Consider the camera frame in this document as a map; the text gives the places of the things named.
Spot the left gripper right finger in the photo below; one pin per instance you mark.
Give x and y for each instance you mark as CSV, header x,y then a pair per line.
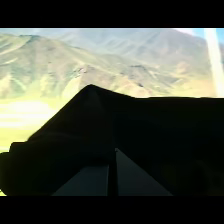
x,y
136,176

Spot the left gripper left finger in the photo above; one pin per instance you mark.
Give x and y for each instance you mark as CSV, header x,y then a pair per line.
x,y
88,181

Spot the black garment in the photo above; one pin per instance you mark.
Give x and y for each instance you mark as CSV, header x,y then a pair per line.
x,y
160,126

